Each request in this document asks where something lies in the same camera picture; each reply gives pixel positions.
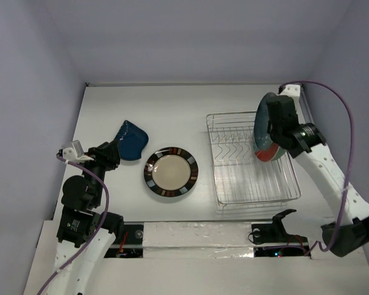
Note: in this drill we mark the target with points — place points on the dark teal floral plate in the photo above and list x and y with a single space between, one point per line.
262 138

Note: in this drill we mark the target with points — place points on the dark blue teardrop plate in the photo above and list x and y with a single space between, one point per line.
131 140

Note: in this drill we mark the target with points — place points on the chrome wire dish rack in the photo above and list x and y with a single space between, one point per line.
241 179

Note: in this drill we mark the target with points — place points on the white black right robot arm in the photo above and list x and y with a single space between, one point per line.
307 145

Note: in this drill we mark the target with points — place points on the beige plate with brown rim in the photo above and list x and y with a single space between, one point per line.
171 172

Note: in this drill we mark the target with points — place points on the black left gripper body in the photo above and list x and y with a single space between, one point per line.
96 153

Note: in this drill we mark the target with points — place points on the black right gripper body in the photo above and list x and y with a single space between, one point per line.
280 109

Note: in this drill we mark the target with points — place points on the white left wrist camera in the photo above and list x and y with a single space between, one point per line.
73 152

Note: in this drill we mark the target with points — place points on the red and teal glazed plate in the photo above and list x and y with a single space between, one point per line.
266 155

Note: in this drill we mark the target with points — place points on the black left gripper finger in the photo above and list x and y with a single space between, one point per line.
111 162
111 149

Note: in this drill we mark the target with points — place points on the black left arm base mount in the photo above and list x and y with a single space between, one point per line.
131 243

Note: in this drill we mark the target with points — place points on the green plate with white rim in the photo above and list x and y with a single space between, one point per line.
279 153

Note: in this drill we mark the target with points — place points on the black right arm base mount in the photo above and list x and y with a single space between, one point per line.
274 232

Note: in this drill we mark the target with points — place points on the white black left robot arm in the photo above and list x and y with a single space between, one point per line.
83 235

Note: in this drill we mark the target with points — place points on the silver foil covered bar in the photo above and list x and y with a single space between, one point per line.
197 240

